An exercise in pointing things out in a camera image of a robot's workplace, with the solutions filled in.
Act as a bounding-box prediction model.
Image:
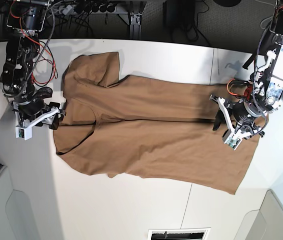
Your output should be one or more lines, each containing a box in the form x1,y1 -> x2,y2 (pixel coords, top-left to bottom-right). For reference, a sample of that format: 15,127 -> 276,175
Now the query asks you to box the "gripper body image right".
209,94 -> 268,139

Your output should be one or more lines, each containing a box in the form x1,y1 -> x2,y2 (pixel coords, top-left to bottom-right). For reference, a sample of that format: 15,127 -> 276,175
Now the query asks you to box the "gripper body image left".
12,98 -> 66,128

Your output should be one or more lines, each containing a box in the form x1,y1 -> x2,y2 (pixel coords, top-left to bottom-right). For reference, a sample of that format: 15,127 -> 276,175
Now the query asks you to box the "brown t-shirt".
53,52 -> 259,194

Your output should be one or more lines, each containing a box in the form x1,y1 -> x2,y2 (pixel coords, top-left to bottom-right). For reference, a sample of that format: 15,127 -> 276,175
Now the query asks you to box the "left grey monitor back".
0,166 -> 41,240

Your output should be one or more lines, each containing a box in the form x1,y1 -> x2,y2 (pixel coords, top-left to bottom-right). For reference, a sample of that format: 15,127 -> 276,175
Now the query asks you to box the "black power adapter box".
163,0 -> 196,28

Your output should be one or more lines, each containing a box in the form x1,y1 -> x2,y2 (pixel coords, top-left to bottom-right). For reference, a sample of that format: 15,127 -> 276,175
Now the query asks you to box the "black power strip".
74,0 -> 118,14

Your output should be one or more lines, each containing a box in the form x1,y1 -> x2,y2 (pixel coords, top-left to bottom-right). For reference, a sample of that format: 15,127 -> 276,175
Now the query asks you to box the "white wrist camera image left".
15,126 -> 32,141

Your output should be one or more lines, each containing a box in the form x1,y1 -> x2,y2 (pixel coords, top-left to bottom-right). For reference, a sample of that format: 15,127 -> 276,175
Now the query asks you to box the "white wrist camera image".
222,131 -> 242,151
15,126 -> 32,141

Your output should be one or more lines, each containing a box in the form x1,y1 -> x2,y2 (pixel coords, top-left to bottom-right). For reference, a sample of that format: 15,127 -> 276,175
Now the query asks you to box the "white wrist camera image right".
222,131 -> 242,151

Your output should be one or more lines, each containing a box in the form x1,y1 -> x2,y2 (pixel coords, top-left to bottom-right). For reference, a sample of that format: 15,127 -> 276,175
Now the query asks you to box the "aluminium frame post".
128,12 -> 142,40

